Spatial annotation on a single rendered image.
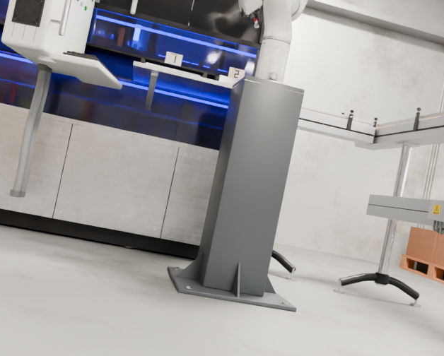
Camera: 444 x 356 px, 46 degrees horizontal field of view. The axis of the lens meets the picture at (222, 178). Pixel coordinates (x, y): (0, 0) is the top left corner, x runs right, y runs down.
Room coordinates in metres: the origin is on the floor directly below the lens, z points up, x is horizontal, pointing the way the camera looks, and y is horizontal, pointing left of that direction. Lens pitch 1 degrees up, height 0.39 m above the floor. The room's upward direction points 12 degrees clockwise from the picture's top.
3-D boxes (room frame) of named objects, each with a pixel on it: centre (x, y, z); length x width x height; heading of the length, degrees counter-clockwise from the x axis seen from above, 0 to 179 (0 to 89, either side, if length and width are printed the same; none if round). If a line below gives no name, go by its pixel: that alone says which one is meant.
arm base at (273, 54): (2.20, -0.11, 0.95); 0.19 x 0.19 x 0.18
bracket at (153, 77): (2.56, 0.42, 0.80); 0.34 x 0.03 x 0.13; 9
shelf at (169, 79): (2.61, 0.18, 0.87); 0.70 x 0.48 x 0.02; 99
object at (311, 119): (3.05, -0.47, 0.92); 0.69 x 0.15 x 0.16; 99
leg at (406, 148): (2.80, -0.93, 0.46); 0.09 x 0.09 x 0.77; 9
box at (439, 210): (2.27, -0.95, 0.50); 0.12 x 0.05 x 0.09; 9
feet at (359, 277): (2.80, -0.93, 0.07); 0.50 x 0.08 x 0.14; 99
